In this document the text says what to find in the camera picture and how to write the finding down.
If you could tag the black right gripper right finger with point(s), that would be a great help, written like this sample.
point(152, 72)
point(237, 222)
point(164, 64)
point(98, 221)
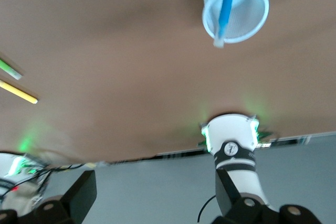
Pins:
point(228, 197)

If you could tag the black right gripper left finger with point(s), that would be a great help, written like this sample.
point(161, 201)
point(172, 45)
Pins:
point(76, 197)

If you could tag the blue marker pen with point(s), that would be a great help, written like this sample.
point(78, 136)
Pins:
point(225, 11)

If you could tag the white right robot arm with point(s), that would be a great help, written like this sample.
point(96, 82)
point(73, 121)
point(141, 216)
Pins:
point(231, 132)

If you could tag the yellow marker pen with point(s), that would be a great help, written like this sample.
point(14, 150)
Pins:
point(18, 93)

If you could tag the green marker pen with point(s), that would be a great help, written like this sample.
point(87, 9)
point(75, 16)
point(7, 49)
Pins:
point(9, 69)

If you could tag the light blue mesh cup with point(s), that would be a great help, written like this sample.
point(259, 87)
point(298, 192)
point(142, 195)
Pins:
point(244, 3)

